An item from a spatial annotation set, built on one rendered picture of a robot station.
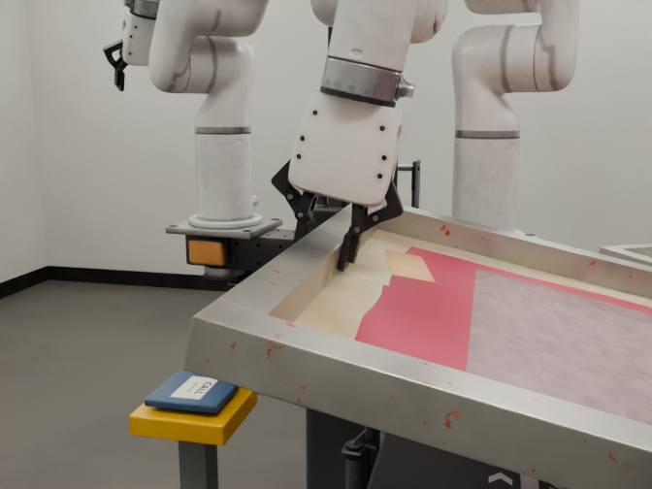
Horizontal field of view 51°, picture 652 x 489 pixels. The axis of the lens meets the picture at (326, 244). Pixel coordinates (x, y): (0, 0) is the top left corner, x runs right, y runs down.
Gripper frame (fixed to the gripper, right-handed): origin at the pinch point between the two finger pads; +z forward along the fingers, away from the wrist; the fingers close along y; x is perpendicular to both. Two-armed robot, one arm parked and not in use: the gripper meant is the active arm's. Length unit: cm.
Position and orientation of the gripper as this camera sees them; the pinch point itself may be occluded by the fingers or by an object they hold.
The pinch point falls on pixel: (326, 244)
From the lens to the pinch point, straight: 70.5
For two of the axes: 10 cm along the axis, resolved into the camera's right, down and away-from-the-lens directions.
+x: -2.3, 2.0, -9.5
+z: -2.0, 9.5, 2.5
